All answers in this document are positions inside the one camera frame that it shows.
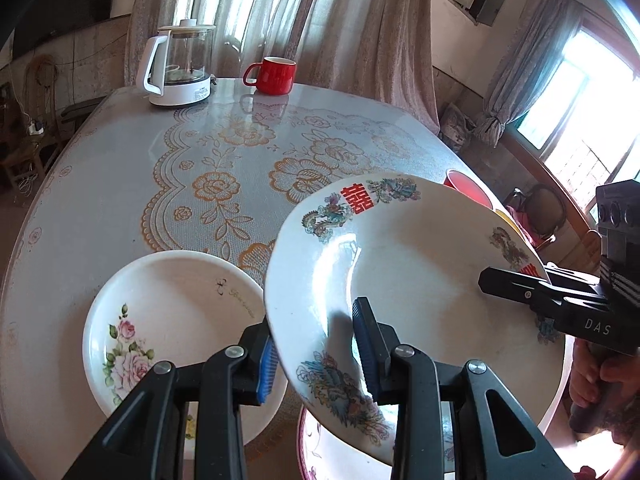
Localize red plastic bowl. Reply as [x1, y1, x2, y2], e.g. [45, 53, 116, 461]
[444, 169, 494, 209]

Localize yellow plastic bowl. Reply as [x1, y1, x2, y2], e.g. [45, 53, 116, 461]
[495, 209, 527, 240]

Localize grey side window curtain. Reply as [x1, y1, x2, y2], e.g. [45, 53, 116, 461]
[472, 0, 584, 148]

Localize beige window curtain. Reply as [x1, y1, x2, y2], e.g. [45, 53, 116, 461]
[124, 0, 439, 131]

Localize white glass electric kettle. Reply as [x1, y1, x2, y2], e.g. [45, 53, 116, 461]
[136, 18, 215, 107]

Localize pink rimmed plate underneath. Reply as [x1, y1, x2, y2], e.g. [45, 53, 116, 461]
[297, 402, 456, 480]

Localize lace floral tablecloth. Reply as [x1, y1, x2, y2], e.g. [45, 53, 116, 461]
[1, 79, 457, 479]

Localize dark wooden armchair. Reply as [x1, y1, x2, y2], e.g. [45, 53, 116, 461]
[504, 183, 566, 250]

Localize white rose pattern plate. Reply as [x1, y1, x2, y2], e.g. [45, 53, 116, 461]
[82, 250, 265, 415]

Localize right hand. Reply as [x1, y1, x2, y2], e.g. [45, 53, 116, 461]
[570, 339, 639, 445]

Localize large dragon pattern plate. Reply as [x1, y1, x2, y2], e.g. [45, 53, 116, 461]
[264, 172, 567, 463]

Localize red mug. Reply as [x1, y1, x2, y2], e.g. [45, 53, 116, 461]
[242, 56, 297, 96]

